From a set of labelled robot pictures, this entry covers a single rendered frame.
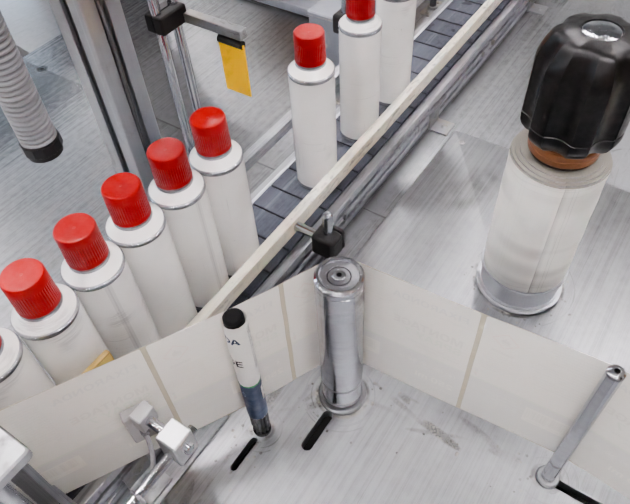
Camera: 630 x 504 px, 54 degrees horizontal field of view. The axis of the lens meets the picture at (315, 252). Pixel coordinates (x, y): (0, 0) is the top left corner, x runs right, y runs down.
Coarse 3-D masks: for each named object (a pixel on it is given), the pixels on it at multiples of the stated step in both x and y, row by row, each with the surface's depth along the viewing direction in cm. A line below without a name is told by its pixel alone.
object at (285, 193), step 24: (456, 0) 106; (480, 0) 106; (504, 0) 105; (432, 24) 101; (456, 24) 101; (432, 48) 97; (336, 120) 87; (384, 144) 85; (288, 168) 81; (360, 168) 80; (264, 192) 78; (288, 192) 78; (336, 192) 78; (264, 216) 75; (312, 216) 75; (264, 240) 73
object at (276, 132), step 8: (336, 72) 80; (336, 80) 80; (288, 112) 75; (280, 120) 74; (288, 120) 74; (272, 128) 73; (280, 128) 73; (288, 128) 75; (264, 136) 72; (272, 136) 72; (280, 136) 74; (256, 144) 72; (264, 144) 72; (272, 144) 73; (248, 152) 71; (256, 152) 71; (264, 152) 72; (248, 160) 70; (256, 160) 71; (248, 168) 71
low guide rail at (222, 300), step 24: (480, 24) 97; (456, 48) 92; (432, 72) 88; (408, 96) 84; (384, 120) 81; (360, 144) 78; (336, 168) 75; (312, 192) 73; (288, 216) 70; (288, 240) 71; (264, 264) 68; (240, 288) 66; (216, 312) 63
